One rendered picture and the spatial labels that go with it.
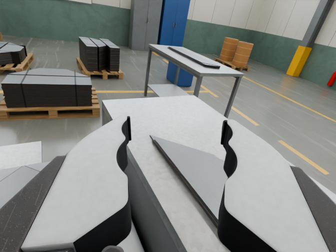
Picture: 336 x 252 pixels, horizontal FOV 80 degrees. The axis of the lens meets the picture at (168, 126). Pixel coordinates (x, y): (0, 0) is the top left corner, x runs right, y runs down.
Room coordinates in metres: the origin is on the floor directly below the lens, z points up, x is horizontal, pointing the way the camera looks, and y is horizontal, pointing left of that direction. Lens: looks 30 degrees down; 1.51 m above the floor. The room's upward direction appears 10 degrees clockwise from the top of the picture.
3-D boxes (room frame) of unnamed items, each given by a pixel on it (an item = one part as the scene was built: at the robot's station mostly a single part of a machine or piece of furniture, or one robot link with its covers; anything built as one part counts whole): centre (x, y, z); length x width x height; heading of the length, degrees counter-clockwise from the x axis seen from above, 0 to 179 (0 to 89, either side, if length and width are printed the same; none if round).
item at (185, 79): (4.93, -0.06, 0.29); 0.61 x 0.43 x 0.57; 28
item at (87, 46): (4.68, 1.86, 0.32); 1.20 x 0.80 x 0.65; 34
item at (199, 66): (3.21, -0.13, 0.49); 1.60 x 0.70 x 0.99; 32
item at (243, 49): (8.26, -2.00, 0.47); 1.32 x 0.80 x 0.95; 28
